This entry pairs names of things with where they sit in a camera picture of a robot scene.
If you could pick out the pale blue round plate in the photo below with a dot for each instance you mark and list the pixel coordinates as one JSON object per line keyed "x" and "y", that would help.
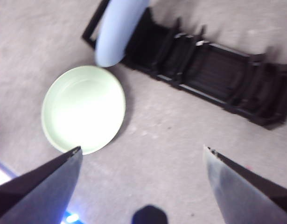
{"x": 120, "y": 32}

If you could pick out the pale green round plate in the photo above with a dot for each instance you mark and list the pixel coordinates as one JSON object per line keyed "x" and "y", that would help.
{"x": 85, "y": 109}

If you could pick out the black plastic plate rack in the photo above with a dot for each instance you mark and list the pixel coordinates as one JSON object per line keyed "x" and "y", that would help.
{"x": 215, "y": 72}

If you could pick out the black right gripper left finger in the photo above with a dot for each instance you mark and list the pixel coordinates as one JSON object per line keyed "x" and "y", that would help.
{"x": 36, "y": 196}

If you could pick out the dark rounded device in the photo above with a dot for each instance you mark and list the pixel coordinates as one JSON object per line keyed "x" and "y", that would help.
{"x": 149, "y": 215}

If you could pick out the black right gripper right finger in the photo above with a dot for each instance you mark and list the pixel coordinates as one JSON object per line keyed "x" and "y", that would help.
{"x": 248, "y": 196}

